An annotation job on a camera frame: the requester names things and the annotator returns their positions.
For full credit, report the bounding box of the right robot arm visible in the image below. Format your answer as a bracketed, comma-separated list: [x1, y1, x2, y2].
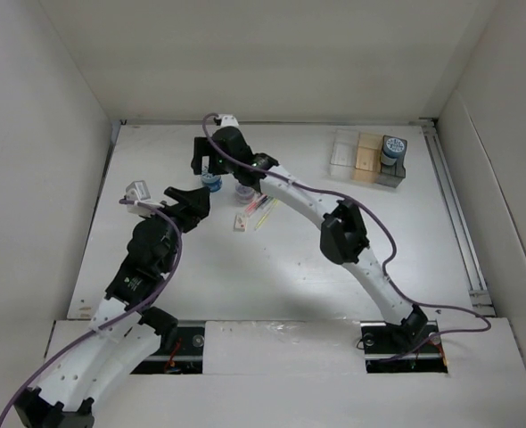
[191, 126, 428, 354]

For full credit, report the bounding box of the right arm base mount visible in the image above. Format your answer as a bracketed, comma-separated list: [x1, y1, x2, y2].
[356, 322, 448, 374]

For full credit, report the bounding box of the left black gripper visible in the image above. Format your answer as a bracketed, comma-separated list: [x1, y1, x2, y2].
[140, 187, 209, 273]

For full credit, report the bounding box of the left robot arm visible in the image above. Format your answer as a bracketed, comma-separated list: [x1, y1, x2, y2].
[12, 181, 210, 427]

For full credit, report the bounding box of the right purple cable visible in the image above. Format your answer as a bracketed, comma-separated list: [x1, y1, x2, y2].
[201, 112, 493, 360]

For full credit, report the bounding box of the blue cleaning gel jar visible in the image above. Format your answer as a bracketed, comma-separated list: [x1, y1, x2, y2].
[201, 173, 222, 193]
[380, 136, 407, 166]

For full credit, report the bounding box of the pink highlighter pen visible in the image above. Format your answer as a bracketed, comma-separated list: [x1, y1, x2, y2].
[244, 195, 269, 216]

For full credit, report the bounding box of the clear small staples box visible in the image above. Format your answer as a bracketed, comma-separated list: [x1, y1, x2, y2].
[234, 212, 249, 232]

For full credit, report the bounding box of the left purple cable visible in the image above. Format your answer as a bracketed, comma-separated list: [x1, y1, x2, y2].
[0, 197, 184, 428]

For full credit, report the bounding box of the red pen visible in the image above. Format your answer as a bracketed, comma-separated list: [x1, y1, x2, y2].
[247, 195, 268, 210]

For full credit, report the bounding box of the wooden tray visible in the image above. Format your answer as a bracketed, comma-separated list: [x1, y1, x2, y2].
[352, 132, 383, 184]

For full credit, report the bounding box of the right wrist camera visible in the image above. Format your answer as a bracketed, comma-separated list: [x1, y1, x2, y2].
[214, 113, 239, 128]

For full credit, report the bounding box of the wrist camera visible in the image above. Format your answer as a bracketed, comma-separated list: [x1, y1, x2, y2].
[214, 113, 239, 128]
[125, 180, 151, 202]

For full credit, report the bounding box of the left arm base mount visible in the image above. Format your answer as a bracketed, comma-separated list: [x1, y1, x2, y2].
[131, 321, 205, 375]

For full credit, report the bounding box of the clear jar of paper clips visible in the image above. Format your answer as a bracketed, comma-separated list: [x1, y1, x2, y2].
[234, 184, 255, 205]

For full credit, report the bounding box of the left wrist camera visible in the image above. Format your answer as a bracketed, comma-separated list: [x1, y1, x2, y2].
[125, 180, 151, 202]

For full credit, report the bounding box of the purple cable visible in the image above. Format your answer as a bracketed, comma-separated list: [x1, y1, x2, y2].
[201, 112, 493, 360]
[0, 197, 184, 428]

